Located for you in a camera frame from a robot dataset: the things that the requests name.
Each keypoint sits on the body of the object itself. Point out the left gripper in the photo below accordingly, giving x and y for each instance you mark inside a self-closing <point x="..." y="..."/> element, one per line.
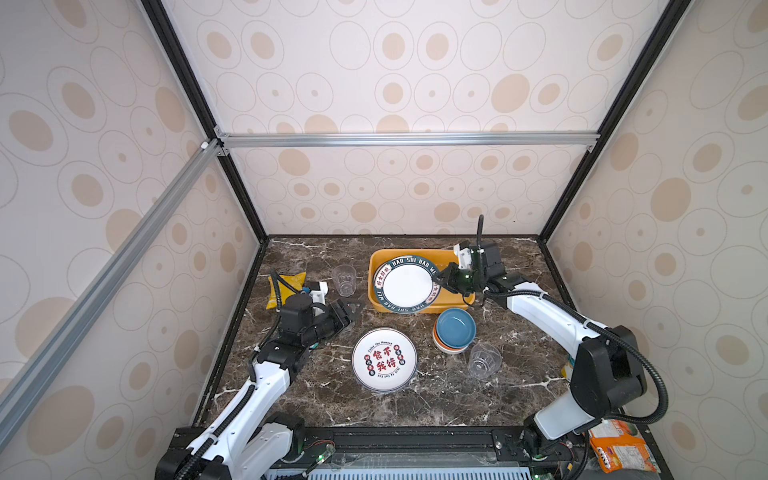
<point x="343" y="314"/>

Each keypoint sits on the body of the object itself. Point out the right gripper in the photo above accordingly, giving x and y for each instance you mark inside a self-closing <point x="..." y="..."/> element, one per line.
<point x="450" y="271"/>

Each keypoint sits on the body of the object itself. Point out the plate dark green lettered rim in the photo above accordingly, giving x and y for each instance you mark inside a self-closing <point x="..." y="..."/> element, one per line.
<point x="404" y="285"/>

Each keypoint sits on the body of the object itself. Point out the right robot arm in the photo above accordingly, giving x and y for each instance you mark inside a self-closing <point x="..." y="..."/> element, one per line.
<point x="611" y="379"/>

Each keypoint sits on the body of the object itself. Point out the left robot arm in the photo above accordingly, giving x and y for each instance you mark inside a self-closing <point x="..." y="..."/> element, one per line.
<point x="245" y="440"/>

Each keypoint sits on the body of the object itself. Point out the yellow plastic bin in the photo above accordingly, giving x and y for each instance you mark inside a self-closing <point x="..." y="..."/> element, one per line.
<point x="441" y="258"/>

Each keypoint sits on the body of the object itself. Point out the clear cup near bin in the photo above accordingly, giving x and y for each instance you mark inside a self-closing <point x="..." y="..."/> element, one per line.
<point x="344" y="278"/>

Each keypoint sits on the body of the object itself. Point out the blue bowl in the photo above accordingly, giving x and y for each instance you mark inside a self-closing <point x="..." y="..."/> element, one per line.
<point x="456" y="327"/>

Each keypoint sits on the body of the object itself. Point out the yellow snack bag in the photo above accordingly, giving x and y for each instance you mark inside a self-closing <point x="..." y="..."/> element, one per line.
<point x="284" y="287"/>

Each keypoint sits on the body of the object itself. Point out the orange white bowl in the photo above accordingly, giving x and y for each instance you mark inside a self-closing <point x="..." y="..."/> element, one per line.
<point x="443" y="347"/>

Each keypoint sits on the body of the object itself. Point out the clear cup right front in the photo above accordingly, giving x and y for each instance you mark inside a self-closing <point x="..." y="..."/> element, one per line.
<point x="485" y="360"/>

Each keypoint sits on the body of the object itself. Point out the orange snack packet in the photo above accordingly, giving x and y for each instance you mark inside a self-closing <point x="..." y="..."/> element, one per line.
<point x="619" y="446"/>

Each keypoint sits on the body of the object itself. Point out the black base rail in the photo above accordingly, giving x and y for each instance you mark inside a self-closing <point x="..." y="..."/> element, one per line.
<point x="431" y="453"/>

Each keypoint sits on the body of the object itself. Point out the horizontal aluminium rail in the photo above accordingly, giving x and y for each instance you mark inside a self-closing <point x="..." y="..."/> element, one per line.
<point x="401" y="139"/>

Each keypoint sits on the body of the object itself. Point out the diagonal aluminium rail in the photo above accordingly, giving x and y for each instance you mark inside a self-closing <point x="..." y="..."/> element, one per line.
<point x="50" y="358"/>

